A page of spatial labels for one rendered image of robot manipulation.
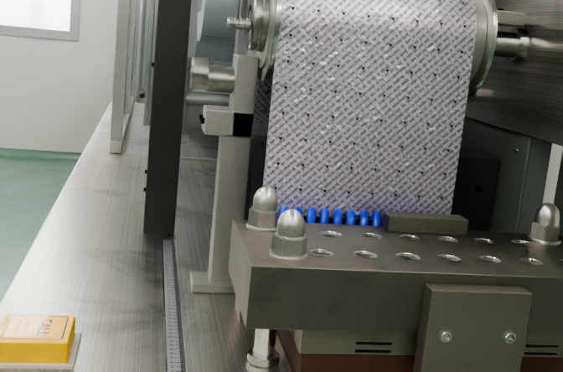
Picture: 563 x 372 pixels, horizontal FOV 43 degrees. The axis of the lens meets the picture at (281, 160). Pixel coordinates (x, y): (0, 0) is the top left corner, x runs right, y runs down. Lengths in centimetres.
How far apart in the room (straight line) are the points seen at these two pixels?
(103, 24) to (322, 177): 560
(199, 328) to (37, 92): 570
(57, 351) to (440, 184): 47
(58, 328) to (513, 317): 44
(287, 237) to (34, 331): 27
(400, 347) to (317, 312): 10
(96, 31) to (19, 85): 79
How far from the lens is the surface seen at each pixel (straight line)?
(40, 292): 93
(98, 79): 640
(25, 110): 650
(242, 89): 88
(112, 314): 87
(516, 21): 95
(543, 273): 76
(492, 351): 73
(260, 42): 85
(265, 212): 75
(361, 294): 68
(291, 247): 67
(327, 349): 70
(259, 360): 76
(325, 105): 83
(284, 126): 82
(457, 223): 84
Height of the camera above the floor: 123
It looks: 10 degrees down
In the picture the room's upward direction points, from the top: 6 degrees clockwise
